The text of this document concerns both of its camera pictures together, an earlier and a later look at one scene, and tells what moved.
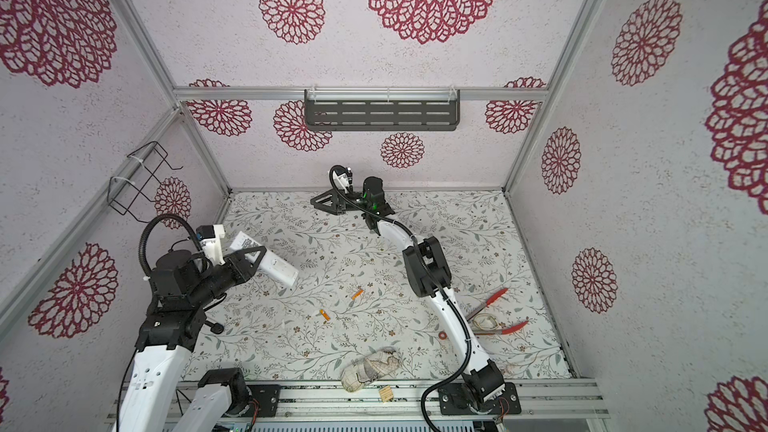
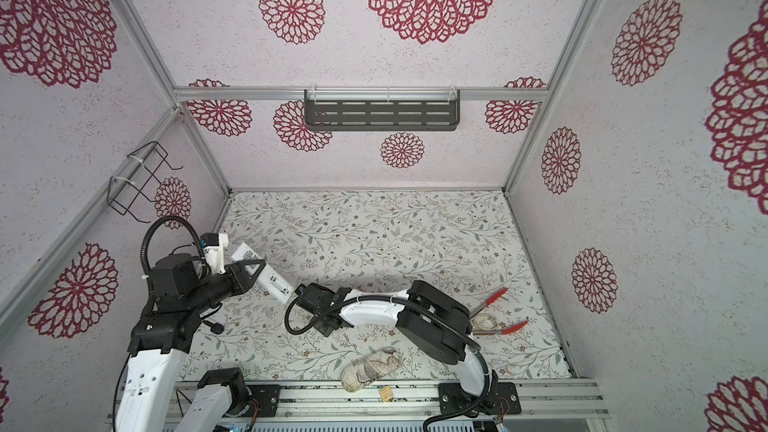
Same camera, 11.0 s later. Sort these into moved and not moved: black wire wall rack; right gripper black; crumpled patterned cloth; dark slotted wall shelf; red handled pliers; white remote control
Moved: white remote control; right gripper black
Not moved: red handled pliers; dark slotted wall shelf; black wire wall rack; crumpled patterned cloth
